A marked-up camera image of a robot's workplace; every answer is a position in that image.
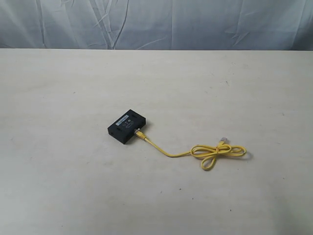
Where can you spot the black rectangular adapter box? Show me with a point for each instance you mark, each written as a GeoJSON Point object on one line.
{"type": "Point", "coordinates": [124, 128]}

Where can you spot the grey wrinkled backdrop cloth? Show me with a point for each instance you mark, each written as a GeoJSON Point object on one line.
{"type": "Point", "coordinates": [157, 24]}

